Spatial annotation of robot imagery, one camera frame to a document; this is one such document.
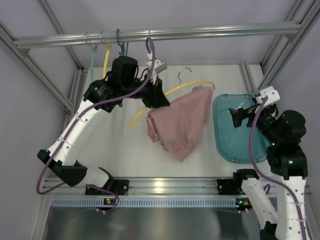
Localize aluminium frame post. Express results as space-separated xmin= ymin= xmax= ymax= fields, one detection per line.
xmin=0 ymin=0 xmax=83 ymax=118
xmin=246 ymin=0 xmax=320 ymax=95

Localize pink trousers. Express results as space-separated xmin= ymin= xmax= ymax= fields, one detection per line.
xmin=146 ymin=85 xmax=213 ymax=162

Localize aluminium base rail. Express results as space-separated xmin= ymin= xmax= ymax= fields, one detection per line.
xmin=40 ymin=177 xmax=236 ymax=197

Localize yellow hanger with trousers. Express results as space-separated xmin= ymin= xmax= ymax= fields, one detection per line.
xmin=128 ymin=66 xmax=216 ymax=129

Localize aluminium hanging rail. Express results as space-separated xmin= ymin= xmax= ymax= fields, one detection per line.
xmin=13 ymin=21 xmax=302 ymax=49

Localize aluminium frame post left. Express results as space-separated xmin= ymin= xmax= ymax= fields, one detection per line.
xmin=0 ymin=0 xmax=83 ymax=118

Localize teal transparent plastic bin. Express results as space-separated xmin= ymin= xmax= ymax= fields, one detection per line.
xmin=212 ymin=94 xmax=254 ymax=164

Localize light blue hanger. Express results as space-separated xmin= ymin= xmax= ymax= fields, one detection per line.
xmin=147 ymin=28 xmax=152 ymax=54

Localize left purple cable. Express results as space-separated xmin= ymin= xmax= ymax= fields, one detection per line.
xmin=36 ymin=37 xmax=159 ymax=212

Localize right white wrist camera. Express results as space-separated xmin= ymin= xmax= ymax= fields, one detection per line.
xmin=255 ymin=86 xmax=281 ymax=106

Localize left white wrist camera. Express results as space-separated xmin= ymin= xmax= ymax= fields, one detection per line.
xmin=146 ymin=52 xmax=168 ymax=84

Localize dark teal hanger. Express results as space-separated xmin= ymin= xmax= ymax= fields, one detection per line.
xmin=115 ymin=28 xmax=129 ymax=56

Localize aluminium frame post right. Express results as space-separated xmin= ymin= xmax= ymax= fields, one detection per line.
xmin=246 ymin=0 xmax=320 ymax=95

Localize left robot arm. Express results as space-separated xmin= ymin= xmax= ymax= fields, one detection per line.
xmin=37 ymin=56 xmax=170 ymax=188

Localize green hanger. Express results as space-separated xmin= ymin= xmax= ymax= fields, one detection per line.
xmin=84 ymin=32 xmax=99 ymax=74

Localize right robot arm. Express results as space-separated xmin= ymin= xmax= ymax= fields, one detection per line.
xmin=229 ymin=98 xmax=310 ymax=240

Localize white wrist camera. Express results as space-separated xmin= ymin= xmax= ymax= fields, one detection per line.
xmin=255 ymin=86 xmax=281 ymax=106
xmin=146 ymin=52 xmax=168 ymax=84

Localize slotted grey cable duct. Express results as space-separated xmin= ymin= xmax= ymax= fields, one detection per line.
xmin=51 ymin=197 xmax=239 ymax=208

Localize purple cable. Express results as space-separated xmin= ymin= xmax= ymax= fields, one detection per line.
xmin=249 ymin=95 xmax=308 ymax=240
xmin=36 ymin=37 xmax=159 ymax=212

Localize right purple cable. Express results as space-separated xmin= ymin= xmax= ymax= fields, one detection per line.
xmin=249 ymin=95 xmax=308 ymax=240

